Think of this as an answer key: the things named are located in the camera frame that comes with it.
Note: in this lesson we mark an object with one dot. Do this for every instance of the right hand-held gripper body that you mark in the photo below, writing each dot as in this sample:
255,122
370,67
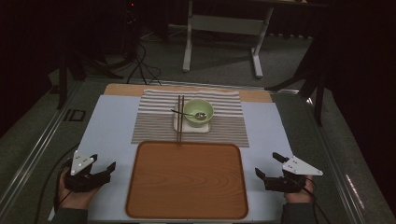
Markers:
285,184

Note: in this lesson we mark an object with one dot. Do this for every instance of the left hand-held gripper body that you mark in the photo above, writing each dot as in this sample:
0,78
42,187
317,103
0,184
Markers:
81,183

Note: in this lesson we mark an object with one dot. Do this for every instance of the wooden tray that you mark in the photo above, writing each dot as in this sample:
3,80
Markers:
186,180

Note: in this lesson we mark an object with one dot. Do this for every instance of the metal spoon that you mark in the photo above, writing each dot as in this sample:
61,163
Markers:
200,116

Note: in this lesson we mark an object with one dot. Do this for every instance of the white square plate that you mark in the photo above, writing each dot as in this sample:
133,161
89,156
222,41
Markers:
185,128

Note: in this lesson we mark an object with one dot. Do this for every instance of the green bowl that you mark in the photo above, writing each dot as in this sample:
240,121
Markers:
194,107

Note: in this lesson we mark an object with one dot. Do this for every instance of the person's left hand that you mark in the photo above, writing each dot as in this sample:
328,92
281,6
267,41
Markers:
74,199

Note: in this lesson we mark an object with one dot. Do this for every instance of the person's right hand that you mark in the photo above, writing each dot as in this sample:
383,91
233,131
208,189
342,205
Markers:
299,197

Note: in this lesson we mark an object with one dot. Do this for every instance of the white table cover sheet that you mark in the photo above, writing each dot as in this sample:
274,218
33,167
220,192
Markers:
109,130

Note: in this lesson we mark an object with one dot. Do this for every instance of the striped placemat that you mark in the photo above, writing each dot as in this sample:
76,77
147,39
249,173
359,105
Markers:
155,130

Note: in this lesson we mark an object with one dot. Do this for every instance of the black tripod stand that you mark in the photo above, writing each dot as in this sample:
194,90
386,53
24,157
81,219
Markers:
318,102

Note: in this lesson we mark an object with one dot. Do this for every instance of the dark equipment tower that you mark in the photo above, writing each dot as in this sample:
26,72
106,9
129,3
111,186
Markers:
132,18

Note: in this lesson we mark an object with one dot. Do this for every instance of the black rectangular floor bracket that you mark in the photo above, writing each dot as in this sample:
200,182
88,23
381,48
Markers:
66,115

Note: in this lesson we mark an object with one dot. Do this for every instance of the long metal rail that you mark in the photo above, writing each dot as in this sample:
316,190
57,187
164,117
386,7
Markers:
202,84
332,151
35,149

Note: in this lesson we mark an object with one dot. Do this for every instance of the white table frame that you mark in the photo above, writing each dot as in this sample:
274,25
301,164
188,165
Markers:
224,25

